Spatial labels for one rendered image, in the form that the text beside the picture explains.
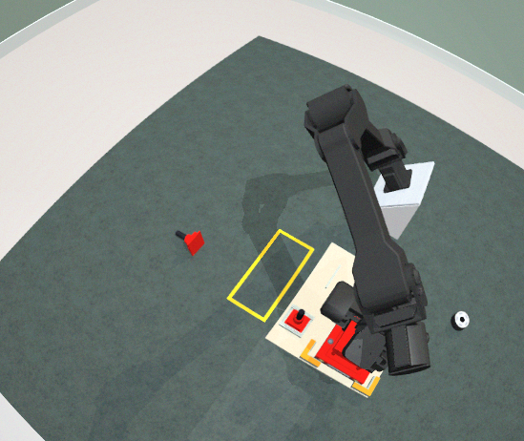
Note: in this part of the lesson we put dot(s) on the yellow rectangular outline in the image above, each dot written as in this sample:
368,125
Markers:
255,263

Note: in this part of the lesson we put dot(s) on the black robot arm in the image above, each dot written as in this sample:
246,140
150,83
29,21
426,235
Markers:
384,281

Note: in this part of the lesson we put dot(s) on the cream flat base plate with orange corner posts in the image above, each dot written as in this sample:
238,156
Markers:
335,266

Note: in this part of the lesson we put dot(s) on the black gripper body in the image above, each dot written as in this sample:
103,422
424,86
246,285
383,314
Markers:
339,305

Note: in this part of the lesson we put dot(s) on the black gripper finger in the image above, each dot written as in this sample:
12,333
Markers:
345,325

